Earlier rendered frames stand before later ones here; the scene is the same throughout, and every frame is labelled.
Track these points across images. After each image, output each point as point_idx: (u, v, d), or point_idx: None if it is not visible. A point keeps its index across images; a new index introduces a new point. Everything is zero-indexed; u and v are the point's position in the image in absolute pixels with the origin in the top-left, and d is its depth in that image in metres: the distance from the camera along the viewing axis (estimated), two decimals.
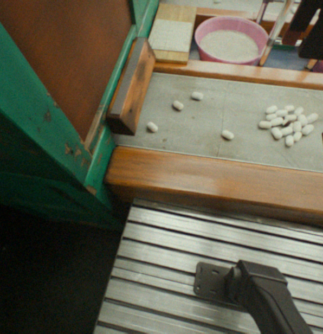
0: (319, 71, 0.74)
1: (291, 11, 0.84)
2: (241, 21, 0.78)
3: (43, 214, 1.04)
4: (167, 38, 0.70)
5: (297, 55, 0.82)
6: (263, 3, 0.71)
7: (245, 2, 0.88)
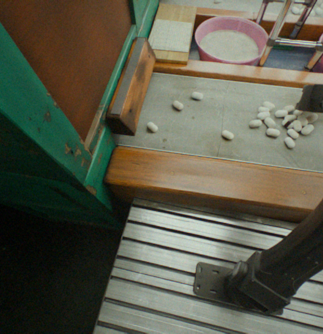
0: (319, 71, 0.74)
1: (291, 11, 0.84)
2: (241, 21, 0.78)
3: (43, 214, 1.04)
4: (167, 38, 0.70)
5: (297, 55, 0.82)
6: (263, 3, 0.71)
7: (245, 2, 0.88)
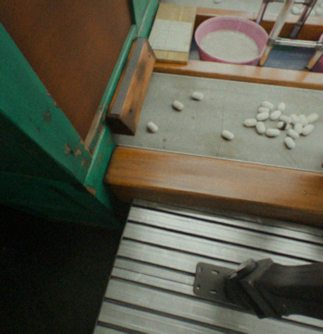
0: (319, 71, 0.74)
1: (291, 11, 0.84)
2: (241, 21, 0.78)
3: (43, 214, 1.04)
4: (167, 38, 0.70)
5: (297, 55, 0.82)
6: (263, 3, 0.71)
7: (245, 2, 0.88)
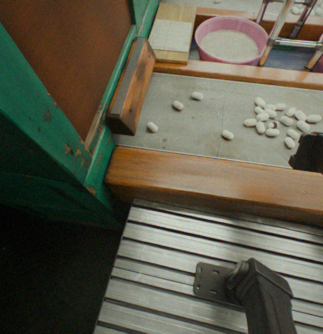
0: (319, 71, 0.74)
1: (291, 11, 0.84)
2: (241, 21, 0.78)
3: (43, 214, 1.04)
4: (167, 38, 0.70)
5: (297, 55, 0.82)
6: (263, 3, 0.71)
7: (245, 2, 0.88)
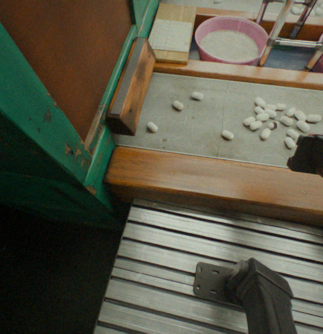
0: (319, 71, 0.74)
1: (291, 11, 0.84)
2: (241, 21, 0.78)
3: (43, 214, 1.04)
4: (167, 38, 0.70)
5: (297, 55, 0.82)
6: (263, 3, 0.71)
7: (245, 2, 0.88)
